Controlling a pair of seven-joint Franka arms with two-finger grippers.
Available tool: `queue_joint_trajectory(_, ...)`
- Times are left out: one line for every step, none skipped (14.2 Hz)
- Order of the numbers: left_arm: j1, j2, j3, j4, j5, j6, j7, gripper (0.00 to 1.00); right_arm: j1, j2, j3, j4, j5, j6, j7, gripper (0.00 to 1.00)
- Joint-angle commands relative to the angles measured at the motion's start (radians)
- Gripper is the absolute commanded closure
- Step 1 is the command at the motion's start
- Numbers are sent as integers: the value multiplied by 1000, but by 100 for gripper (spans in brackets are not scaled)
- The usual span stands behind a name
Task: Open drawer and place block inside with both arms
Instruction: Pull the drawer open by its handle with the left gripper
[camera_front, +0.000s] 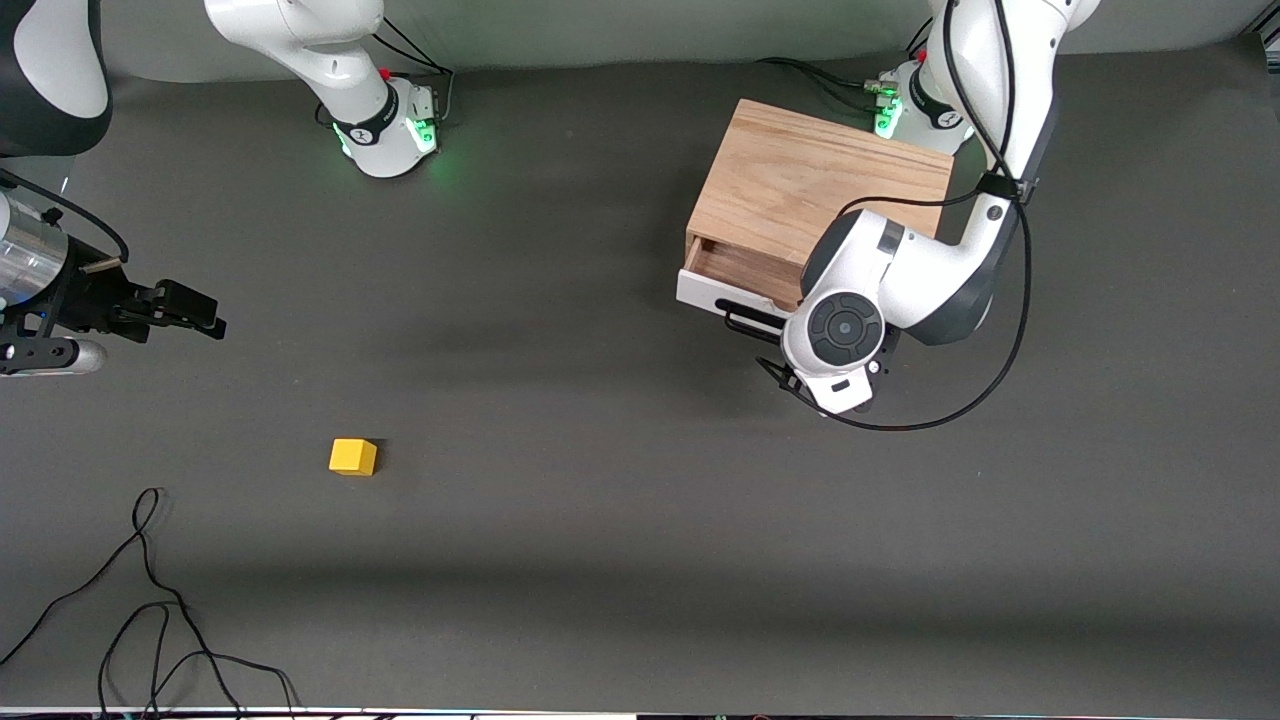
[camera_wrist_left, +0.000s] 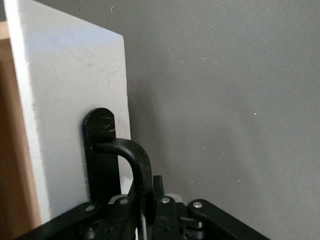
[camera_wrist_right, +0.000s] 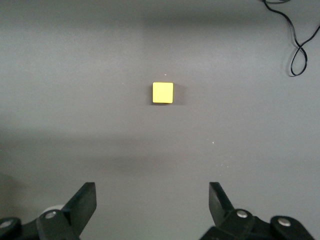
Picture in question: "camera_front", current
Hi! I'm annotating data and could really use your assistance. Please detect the black arm base cables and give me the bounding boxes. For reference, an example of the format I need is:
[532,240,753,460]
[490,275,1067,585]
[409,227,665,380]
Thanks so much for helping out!
[755,20,936,113]
[315,18,456,129]

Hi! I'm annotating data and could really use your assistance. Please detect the loose thin black cable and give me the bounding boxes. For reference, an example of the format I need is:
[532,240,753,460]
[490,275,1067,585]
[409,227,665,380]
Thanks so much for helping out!
[0,487,301,720]

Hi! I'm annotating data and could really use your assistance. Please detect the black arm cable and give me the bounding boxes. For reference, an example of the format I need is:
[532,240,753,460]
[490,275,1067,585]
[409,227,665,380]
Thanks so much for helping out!
[757,0,1036,433]
[0,168,131,263]

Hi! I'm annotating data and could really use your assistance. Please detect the dark grey table mat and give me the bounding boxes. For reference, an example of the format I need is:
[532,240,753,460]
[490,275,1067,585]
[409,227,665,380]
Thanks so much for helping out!
[0,35,1280,716]

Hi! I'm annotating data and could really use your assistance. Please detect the wooden drawer cabinet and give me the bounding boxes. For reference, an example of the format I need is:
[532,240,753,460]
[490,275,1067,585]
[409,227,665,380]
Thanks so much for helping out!
[685,97,954,311]

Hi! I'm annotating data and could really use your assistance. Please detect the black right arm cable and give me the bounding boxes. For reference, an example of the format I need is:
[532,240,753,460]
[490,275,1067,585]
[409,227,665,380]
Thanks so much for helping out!
[0,168,131,263]

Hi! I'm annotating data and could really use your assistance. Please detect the white-fronted drawer with black handle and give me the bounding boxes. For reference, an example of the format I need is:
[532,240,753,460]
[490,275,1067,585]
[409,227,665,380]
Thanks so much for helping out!
[676,238,831,346]

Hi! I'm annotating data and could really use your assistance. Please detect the black right arm base cables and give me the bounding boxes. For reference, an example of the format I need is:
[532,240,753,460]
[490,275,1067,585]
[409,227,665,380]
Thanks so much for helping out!
[315,18,456,129]

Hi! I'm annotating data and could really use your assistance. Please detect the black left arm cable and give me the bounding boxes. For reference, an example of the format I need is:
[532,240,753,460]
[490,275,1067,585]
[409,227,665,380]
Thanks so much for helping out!
[757,0,1036,433]

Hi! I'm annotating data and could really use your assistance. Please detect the black left arm base cables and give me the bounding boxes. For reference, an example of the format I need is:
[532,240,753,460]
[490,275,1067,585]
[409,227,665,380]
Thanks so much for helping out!
[755,20,936,113]

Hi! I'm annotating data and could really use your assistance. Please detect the yellow wooden block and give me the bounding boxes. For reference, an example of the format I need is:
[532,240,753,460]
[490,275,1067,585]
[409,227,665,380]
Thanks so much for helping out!
[329,438,379,477]

